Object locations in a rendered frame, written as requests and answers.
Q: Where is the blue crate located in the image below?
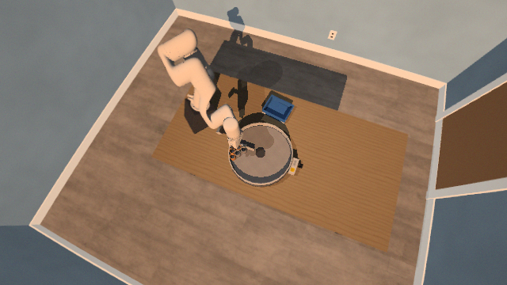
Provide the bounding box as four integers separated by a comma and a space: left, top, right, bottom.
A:
262, 95, 294, 124

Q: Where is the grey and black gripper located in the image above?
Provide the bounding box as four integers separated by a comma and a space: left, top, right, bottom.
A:
228, 128, 243, 150

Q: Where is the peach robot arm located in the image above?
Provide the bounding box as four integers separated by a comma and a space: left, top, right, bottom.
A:
158, 28, 241, 142

